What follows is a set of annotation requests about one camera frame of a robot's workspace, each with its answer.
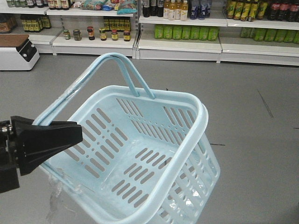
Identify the white supermarket shelf unit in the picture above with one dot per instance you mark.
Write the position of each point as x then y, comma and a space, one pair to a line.
78, 31

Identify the light blue plastic basket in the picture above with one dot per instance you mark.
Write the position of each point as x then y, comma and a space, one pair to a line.
144, 157

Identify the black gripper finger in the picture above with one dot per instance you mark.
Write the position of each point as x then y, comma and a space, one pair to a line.
36, 139
32, 154

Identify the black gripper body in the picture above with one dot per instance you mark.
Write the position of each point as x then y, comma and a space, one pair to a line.
8, 168

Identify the white scale with wooden top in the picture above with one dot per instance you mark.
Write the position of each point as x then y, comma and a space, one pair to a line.
17, 52

